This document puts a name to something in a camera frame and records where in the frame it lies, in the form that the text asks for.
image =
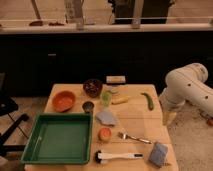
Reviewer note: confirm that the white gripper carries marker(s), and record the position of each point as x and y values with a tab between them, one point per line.
168	106

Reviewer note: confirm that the small orange cup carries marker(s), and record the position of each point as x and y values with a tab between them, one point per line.
104	134

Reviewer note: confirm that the green plastic cup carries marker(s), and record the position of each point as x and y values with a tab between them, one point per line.
105	98

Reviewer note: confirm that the blue sponge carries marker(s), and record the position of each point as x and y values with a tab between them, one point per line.
158	154

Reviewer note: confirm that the yellow banana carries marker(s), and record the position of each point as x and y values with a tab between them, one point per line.
120	100

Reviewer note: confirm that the silver fork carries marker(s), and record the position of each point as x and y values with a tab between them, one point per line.
126	136

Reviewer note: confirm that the black office chair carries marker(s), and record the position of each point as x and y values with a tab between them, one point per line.
7	106

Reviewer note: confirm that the blue grey cloth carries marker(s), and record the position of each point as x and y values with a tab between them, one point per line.
106	118

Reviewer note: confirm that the green plastic tray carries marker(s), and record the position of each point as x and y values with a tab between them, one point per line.
59	139

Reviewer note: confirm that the orange red bowl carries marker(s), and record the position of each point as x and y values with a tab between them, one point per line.
63	101

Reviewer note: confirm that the white handled dish brush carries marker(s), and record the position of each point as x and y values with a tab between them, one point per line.
100	157

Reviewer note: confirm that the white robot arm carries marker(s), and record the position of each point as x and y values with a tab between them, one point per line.
186	84

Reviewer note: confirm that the dark brown bowl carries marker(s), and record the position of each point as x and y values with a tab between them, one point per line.
92	87

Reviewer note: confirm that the cream block on table edge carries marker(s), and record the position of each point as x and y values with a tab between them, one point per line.
115	79

